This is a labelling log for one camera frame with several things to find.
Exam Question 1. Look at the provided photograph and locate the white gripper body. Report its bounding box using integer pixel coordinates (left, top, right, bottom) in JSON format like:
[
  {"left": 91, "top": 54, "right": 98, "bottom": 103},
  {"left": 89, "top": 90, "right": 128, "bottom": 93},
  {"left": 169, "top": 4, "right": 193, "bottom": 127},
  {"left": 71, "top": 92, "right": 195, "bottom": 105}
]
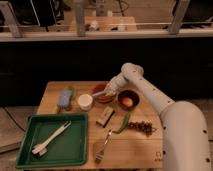
[{"left": 104, "top": 74, "right": 127, "bottom": 95}]

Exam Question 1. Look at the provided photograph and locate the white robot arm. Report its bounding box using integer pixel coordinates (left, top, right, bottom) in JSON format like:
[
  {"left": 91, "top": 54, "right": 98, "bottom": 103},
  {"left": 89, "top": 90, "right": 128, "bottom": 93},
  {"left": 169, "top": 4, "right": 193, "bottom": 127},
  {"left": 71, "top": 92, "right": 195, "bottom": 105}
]
[{"left": 105, "top": 63, "right": 212, "bottom": 171}]

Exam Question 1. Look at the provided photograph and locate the dark bowl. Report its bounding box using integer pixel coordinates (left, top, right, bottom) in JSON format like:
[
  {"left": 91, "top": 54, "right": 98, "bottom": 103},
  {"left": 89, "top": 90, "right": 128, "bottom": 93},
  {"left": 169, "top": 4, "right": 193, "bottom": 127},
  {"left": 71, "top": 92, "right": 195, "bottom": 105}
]
[{"left": 118, "top": 90, "right": 140, "bottom": 111}]

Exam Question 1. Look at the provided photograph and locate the orange egg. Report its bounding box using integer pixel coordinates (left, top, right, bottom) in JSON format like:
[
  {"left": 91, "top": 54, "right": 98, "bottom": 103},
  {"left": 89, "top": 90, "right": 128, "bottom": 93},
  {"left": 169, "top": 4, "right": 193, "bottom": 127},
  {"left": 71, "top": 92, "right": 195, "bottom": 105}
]
[{"left": 122, "top": 97, "right": 133, "bottom": 107}]

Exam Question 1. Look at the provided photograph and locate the small wooden block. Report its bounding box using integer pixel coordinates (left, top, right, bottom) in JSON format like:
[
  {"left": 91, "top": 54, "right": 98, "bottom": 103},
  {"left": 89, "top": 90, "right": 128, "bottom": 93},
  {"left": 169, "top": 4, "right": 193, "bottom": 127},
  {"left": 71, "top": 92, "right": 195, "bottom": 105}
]
[{"left": 96, "top": 106, "right": 115, "bottom": 128}]

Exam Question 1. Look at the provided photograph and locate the green chili pepper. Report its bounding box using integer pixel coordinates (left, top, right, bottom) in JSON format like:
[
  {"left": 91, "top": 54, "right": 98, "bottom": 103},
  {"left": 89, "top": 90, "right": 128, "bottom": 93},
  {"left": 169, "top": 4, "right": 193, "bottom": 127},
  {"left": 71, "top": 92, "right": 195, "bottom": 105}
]
[{"left": 113, "top": 113, "right": 131, "bottom": 134}]

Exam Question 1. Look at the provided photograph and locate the white cup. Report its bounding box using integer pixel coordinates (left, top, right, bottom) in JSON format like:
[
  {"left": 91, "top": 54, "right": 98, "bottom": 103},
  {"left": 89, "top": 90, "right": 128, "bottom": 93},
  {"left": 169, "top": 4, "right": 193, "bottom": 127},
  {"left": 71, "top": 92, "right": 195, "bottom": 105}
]
[{"left": 77, "top": 94, "right": 93, "bottom": 111}]

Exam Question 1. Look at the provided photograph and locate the wooden cutting board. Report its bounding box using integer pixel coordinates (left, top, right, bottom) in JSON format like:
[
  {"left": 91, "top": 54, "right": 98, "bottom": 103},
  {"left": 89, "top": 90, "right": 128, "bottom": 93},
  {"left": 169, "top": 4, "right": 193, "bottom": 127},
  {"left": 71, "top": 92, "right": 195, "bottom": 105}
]
[{"left": 37, "top": 81, "right": 163, "bottom": 170}]

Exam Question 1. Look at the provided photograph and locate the dark grape bunch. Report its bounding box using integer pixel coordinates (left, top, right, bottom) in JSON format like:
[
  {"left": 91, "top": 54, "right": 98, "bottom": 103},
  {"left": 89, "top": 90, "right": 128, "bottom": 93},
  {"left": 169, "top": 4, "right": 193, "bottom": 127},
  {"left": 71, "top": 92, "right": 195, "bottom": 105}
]
[{"left": 127, "top": 121, "right": 156, "bottom": 136}]

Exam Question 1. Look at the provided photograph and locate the blue grey sponge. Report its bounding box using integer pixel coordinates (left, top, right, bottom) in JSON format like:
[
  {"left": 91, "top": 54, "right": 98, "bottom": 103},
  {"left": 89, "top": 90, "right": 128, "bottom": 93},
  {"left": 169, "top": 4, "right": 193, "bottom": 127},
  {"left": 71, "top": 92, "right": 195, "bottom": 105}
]
[{"left": 57, "top": 89, "right": 73, "bottom": 107}]

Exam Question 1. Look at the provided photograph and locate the metal fork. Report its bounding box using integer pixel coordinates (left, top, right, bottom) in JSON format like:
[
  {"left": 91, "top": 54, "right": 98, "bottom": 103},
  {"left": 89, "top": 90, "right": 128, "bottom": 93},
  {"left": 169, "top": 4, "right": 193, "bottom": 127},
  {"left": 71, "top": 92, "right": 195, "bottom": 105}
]
[{"left": 95, "top": 130, "right": 112, "bottom": 163}]

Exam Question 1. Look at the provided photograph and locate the green tray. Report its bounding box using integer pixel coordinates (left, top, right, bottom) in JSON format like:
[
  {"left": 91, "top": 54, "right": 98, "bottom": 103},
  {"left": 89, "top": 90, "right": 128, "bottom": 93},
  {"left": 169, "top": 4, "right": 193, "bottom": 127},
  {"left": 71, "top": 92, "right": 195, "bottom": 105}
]
[{"left": 16, "top": 113, "right": 88, "bottom": 169}]

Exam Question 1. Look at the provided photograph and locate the black cable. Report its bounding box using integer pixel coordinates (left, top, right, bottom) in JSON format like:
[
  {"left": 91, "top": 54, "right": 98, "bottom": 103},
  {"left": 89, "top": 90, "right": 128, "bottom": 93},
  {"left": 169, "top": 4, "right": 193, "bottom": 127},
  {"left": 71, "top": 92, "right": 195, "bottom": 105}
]
[{"left": 1, "top": 105, "right": 26, "bottom": 133}]

